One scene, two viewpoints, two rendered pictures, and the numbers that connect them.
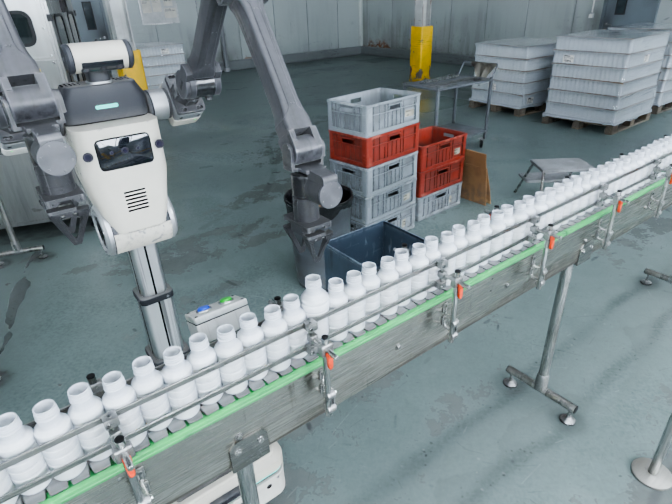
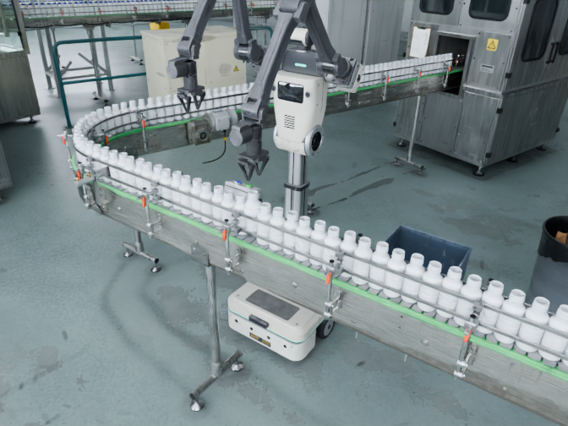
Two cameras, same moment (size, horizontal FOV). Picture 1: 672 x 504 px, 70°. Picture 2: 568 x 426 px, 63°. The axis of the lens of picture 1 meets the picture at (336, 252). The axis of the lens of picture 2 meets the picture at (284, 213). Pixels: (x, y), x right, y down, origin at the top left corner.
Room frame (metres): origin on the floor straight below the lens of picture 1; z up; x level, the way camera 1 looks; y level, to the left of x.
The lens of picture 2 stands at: (0.56, -1.46, 1.97)
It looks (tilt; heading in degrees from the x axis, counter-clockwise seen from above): 29 degrees down; 70
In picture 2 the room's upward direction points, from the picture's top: 1 degrees clockwise
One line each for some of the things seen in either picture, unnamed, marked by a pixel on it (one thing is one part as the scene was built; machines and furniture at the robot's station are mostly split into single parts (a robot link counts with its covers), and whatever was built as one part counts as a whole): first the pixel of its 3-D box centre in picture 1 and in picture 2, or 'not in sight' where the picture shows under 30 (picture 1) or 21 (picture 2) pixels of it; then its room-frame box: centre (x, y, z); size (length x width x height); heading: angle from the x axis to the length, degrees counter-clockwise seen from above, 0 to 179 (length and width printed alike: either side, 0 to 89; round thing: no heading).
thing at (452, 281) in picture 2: (503, 229); (450, 292); (1.43, -0.56, 1.08); 0.06 x 0.06 x 0.17
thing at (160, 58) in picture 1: (149, 71); not in sight; (10.30, 3.59, 0.50); 1.24 x 1.03 x 1.00; 129
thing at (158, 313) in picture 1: (164, 337); (295, 215); (1.38, 0.62, 0.74); 0.11 x 0.11 x 0.40; 36
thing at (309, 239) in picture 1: (312, 241); (250, 167); (0.97, 0.05, 1.30); 0.07 x 0.07 x 0.09; 36
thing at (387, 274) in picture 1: (387, 285); (303, 238); (1.12, -0.14, 1.08); 0.06 x 0.06 x 0.17
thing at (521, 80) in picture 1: (520, 74); not in sight; (8.25, -3.11, 0.50); 1.23 x 1.05 x 1.00; 125
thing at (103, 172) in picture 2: not in sight; (97, 193); (0.39, 0.72, 0.96); 0.23 x 0.10 x 0.27; 36
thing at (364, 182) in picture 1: (374, 168); not in sight; (3.67, -0.33, 0.55); 0.61 x 0.41 x 0.22; 133
